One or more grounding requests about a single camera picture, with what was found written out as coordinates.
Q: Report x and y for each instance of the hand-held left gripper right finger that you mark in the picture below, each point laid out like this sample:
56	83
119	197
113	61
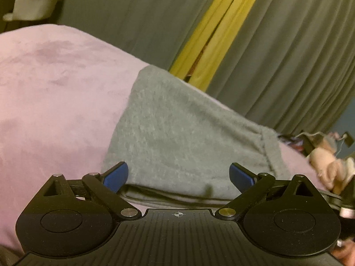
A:
241	178

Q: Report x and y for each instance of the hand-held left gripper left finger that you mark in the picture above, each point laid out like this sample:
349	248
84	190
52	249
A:
116	178

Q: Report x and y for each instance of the grey pants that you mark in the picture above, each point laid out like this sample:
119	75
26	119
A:
177	133

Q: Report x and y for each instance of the person's right hand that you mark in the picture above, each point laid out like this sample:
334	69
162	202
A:
330	169

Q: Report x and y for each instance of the pile of colourful clutter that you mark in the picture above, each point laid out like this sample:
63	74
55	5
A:
302	141

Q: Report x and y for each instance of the pink blanket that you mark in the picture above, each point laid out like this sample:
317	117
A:
55	102

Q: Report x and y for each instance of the grey curtain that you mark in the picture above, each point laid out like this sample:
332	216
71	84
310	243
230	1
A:
291	55
138	19

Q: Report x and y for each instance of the yellow curtain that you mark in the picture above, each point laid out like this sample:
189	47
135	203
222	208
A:
213	33

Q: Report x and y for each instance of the white chair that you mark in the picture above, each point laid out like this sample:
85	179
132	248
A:
36	1

